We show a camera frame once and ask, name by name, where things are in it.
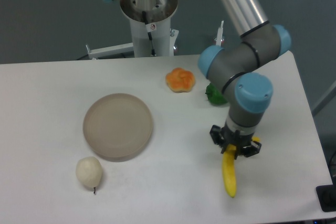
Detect beige round plate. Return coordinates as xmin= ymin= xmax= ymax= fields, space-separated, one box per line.
xmin=83 ymin=93 xmax=153 ymax=161

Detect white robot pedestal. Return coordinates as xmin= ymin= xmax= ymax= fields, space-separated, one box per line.
xmin=120 ymin=0 xmax=178 ymax=58

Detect orange bread roll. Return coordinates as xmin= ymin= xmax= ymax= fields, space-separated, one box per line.
xmin=165 ymin=68 xmax=196 ymax=93

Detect yellow banana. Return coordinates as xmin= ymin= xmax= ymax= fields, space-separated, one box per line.
xmin=222 ymin=136 xmax=261 ymax=198

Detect green bell pepper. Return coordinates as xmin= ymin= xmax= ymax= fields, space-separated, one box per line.
xmin=205 ymin=83 xmax=227 ymax=105

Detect white metal bracket left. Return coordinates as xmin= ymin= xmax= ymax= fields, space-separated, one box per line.
xmin=86 ymin=42 xmax=133 ymax=59

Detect white pear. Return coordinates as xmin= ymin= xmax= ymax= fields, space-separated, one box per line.
xmin=76 ymin=156 xmax=103 ymax=194

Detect black device at edge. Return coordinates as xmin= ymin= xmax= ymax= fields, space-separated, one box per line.
xmin=316 ymin=185 xmax=335 ymax=212

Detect black cable on pedestal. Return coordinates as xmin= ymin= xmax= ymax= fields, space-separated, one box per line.
xmin=141 ymin=10 xmax=158 ymax=57

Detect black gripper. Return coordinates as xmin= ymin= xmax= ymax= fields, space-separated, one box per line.
xmin=209 ymin=125 xmax=262 ymax=159

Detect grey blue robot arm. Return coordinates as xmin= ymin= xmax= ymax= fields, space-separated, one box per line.
xmin=105 ymin=0 xmax=291 ymax=157

